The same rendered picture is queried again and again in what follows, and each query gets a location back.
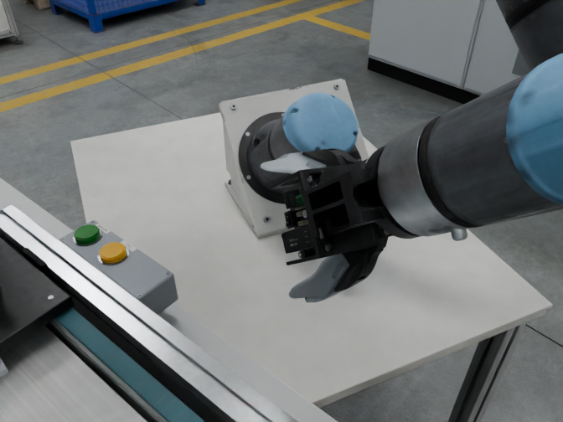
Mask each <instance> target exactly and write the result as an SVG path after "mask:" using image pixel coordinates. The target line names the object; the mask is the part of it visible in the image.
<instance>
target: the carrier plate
mask: <svg viewBox="0 0 563 422"><path fill-rule="evenodd" d="M0 285H1V290H2V291H1V296H0V355H1V354H3V353H5V352H6V351H7V350H8V349H9V348H11V347H13V346H14V345H16V344H17V343H19V342H21V341H22V340H23V339H24V338H26V337H28V336H29V335H31V334H32V333H34V332H36V331H37V330H39V329H40V328H41V327H43V326H44V325H46V324H47V323H49V322H51V321H52V320H54V319H55V318H56V317H58V316H59V315H61V314H62V313H64V312H65V311H67V310H69V309H70V308H71V307H72V306H74V303H73V301H72V298H71V296H70V295H68V294H67V293H66V292H65V291H63V290H62V289H61V288H60V287H59V286H57V285H56V284H55V283H54V282H53V281H52V280H51V279H50V278H49V277H48V276H46V275H45V274H44V273H43V272H41V271H40V270H39V269H38V268H36V267H35V266H34V265H33V264H32V263H30V262H29V261H28V260H27V259H25V258H24V257H23V256H22V255H21V254H19V253H18V252H17V251H16V250H15V249H14V248H13V247H12V246H11V245H9V244H8V243H7V242H6V241H4V240H3V239H2V238H1V237H0Z"/></svg>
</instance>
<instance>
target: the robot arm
mask: <svg viewBox="0 0 563 422"><path fill-rule="evenodd" d="M496 2H497V4H498V6H499V8H500V11H501V13H502V14H503V16H504V19H505V21H506V24H508V26H509V29H510V32H511V34H512V35H513V37H514V41H515V43H516V44H517V46H518V48H519V51H520V53H521V54H522V56H523V59H524V62H525V63H526V65H527V67H528V69H529V73H528V74H526V75H523V76H521V77H519V78H518V79H516V80H513V81H511V82H509V83H507V84H505V85H502V86H500V87H498V88H497V89H495V90H492V91H490V92H488V93H487V94H485V95H481V96H479V97H478V98H476V99H474V100H471V101H469V102H468V103H466V104H464V105H461V106H459V107H458V108H456V109H453V110H451V111H449V112H447V113H445V114H444V115H441V116H437V117H435V118H432V119H430V120H429V121H426V122H424V123H422V124H420V125H419V126H416V127H414V128H412V129H410V130H409V131H406V132H404V133H402V134H400V135H399V136H396V137H394V138H393V139H392V140H391V141H389V142H388V143H387V144H386V145H385V146H383V147H381V148H379V149H378V150H376V151H375V152H374V153H373V154H372V155H371V156H370V158H368V159H366V160H364V161H363V160H362V158H361V156H360V154H359V151H358V149H357V147H356V146H355V142H356V141H357V135H358V133H359V126H358V122H357V119H356V116H355V114H354V112H353V111H352V109H351V108H350V107H349V106H348V105H347V104H346V103H345V102H344V101H343V100H341V99H339V98H338V97H337V96H333V95H330V94H328V93H321V92H318V93H312V94H308V95H305V96H303V97H302V98H300V99H299V100H297V101H295V102H294V103H293V104H291V105H290V106H289V107H288V108H287V110H286V112H285V114H284V115H283V116H282V118H281V119H277V120H274V121H270V122H268V123H266V124H265V125H264V126H262V127H261V128H260V129H259V130H258V131H257V133H256V134H255V135H254V136H253V137H252V139H251V143H250V145H249V150H248V159H249V164H250V167H251V171H252V172H253V174H254V176H255V177H256V179H257V180H258V181H259V183H260V184H262V185H263V186H264V187H265V188H267V189H269V190H271V191H272V192H275V193H280V194H282V195H283V197H284V200H285V204H286V208H287V209H290V211H287V212H285V213H284V214H285V219H286V227H287V228H288V229H291V228H293V227H294V228H295V229H292V230H289V231H287V232H285V233H282V234H281V237H282V240H283V244H284V248H285V251H286V253H287V254H288V253H292V252H297V251H300V252H298V256H299V258H301V259H299V260H293V261H288V262H286V263H287V265H293V264H297V263H302V262H305V261H309V260H316V259H320V258H324V257H327V258H326V259H325V260H324V261H323V262H322V263H321V264H320V266H319V267H318V269H317V270H316V272H315V273H314V274H313V275H311V276H310V277H308V278H307V279H305V280H303V281H301V282H299V283H298V284H296V285H295V286H294V287H293V288H292V289H291V290H290V292H289V296H290V297H291V298H293V299H297V298H305V301H306V302H318V301H323V300H326V299H328V298H330V297H332V296H335V295H337V294H338V293H340V292H342V291H344V290H346V289H348V288H350V287H352V286H354V285H356V284H358V283H360V282H361V281H362V280H364V279H366V278H367V277H368V276H369V275H370V274H371V272H372V271H373V269H374V267H375V264H376V262H377V259H378V257H379V255H380V253H381V252H382V251H383V250H384V247H386V244H387V240H388V238H389V237H390V236H393V235H394V236H395V237H398V238H402V239H414V238H417V237H421V236H425V237H429V236H434V235H439V234H446V233H450V232H451V234H452V238H453V240H455V241H459V240H464V239H466V238H467V230H466V229H470V228H476V227H481V226H485V225H490V224H497V223H501V222H505V221H510V220H514V219H521V218H525V217H529V216H533V215H537V214H545V213H549V212H553V211H557V210H562V209H563V0H496Z"/></svg>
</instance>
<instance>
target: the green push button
mask: <svg viewBox="0 0 563 422"><path fill-rule="evenodd" d="M100 235H101V233H100V230H99V228H98V227H97V226H95V225H92V224H87V225H83V226H81V227H79V228H78V229H77V230H76V231H75V233H74V237H75V241H76V242H77V243H79V244H90V243H92V242H94V241H96V240H97V239H99V237H100Z"/></svg>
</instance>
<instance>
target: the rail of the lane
mask: <svg viewBox="0 0 563 422"><path fill-rule="evenodd" d="M0 228H1V230H2V232H3V235H4V237H3V238H4V239H5V240H6V241H7V243H8V244H9V245H11V246H12V247H13V248H14V249H15V250H16V251H17V252H18V253H19V254H21V255H22V256H23V257H24V258H25V259H27V260H28V261H29V262H30V263H32V264H33V265H34V266H35V267H36V268H38V269H39V270H40V271H41V272H43V273H44V274H45V275H46V276H48V277H49V278H50V279H51V280H52V281H53V282H54V283H55V284H56V285H57V286H59V287H60V288H61V289H62V290H63V291H65V292H66V293H67V294H68V295H70V296H71V298H72V301H73V303H74V306H72V307H73V308H74V309H75V310H76V311H77V312H79V313H80V314H81V315H82V316H83V317H84V318H85V319H86V320H87V321H88V322H90V323H91V324H92V325H93V326H94V327H96V328H97V329H98V330H99V331H100V332H102V333H103V334H104V335H105V336H106V337H108V338H109V339H110V340H111V341H112V342H114V343H115V344H116V345H117V346H118V347H119V348H120V349H121V350H122V351H123V352H124V353H126V354H127V355H128V356H129V357H130V358H132V359H133V360H134V361H135V362H136V363H138V364H139V365H140V366H141V367H142V368H144V369H145V370H146V371H147V372H148V373H150V374H151V375H152V376H153V377H154V378H155V379H156V380H157V381H158V382H159V383H161V384H162V385H163V386H164V387H165V388H166V389H168V390H169V391H170V392H171V393H172V394H174V395H175V396H176V397H177V398H178V399H180V400H181V401H182V402H183V403H184V404H186V405H187V406H188V407H189V408H190V409H191V410H193V412H195V413H196V414H197V415H198V416H199V417H200V418H201V419H203V420H204V421H205V422H298V421H297V420H295V419H294V418H293V417H291V416H290V415H289V414H288V413H286V412H285V411H284V410H282V409H281V408H279V407H278V406H277V405H275V404H274V403H273V402H271V401H270V400H269V399H268V398H267V397H265V396H264V395H263V394H261V393H260V392H258V391H257V390H256V389H254V388H253V387H251V386H250V385H249V384H248V383H247V382H246V381H244V380H243V379H242V378H240V377H239V376H237V375H236V374H235V373H233V372H232V371H230V370H229V369H228V368H227V367H226V366H225V365H223V364H222V363H220V362H219V361H218V360H216V359H215V358H213V357H212V356H211V355H209V354H208V353H207V352H206V351H205V350H203V349H202V348H201V347H199V346H198V345H197V344H195V343H194V342H192V341H191V340H190V339H188V338H187V337H185V336H184V335H183V334H182V333H181V332H179V331H178V330H177V329H176V328H174V327H173V326H171V325H170V324H169V323H167V322H166V321H164V320H163V319H162V318H161V317H160V316H158V315H157V314H156V313H154V312H153V311H152V310H150V309H149V308H148V307H146V306H145V305H143V304H142V303H141V302H140V301H139V300H137V299H136V298H135V297H133V296H132V295H130V294H129V293H128V292H127V291H125V290H124V289H122V288H121V287H120V286H119V285H118V284H116V283H115V282H114V281H112V280H111V279H109V278H108V277H107V276H106V275H104V274H103V273H101V272H100V271H99V270H98V269H96V268H95V267H94V266H93V265H91V264H90V263H88V262H87V261H86V260H84V259H83V258H82V257H80V256H79V255H78V254H76V253H75V252H74V251H73V250H71V249H70V248H69V247H67V246H66V245H65V244H63V243H62V242H60V241H59V240H58V239H56V238H55V237H54V236H53V235H52V234H50V233H49V232H48V231H46V230H45V229H43V228H42V227H41V226H39V225H38V224H36V223H35V222H34V221H33V220H32V219H31V218H29V217H28V216H27V215H25V214H24V213H22V212H21V211H20V210H18V209H17V208H15V207H14V206H13V205H9V206H7V207H6V208H3V209H1V210H0Z"/></svg>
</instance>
